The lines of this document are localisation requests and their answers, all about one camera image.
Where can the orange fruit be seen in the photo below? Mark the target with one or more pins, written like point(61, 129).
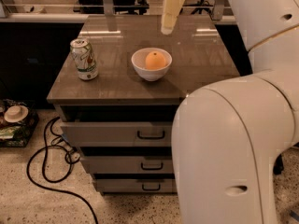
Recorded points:
point(155, 60)

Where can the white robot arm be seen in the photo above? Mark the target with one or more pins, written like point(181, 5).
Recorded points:
point(226, 136)

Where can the white ceramic bowl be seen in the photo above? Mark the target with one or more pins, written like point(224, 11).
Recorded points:
point(138, 62)

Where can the dark patterned box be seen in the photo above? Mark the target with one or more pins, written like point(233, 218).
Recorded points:
point(19, 133)

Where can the beige hat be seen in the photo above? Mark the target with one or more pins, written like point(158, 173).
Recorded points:
point(16, 113)

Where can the grey drawer cabinet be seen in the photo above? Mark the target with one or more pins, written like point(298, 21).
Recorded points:
point(119, 94)

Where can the bottom grey drawer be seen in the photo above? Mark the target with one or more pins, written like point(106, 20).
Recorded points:
point(135, 185)

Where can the middle grey drawer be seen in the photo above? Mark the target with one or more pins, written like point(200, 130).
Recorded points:
point(127, 164)

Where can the grey drawer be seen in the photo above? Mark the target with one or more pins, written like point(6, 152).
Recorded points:
point(118, 134)
point(135, 185)
point(127, 164)

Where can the black chair base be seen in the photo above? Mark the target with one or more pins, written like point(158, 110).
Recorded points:
point(278, 166)

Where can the green white soda can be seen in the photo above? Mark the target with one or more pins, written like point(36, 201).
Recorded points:
point(82, 54)

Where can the top grey drawer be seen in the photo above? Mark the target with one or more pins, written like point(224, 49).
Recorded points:
point(118, 134)

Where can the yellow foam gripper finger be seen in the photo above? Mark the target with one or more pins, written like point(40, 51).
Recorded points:
point(171, 9)

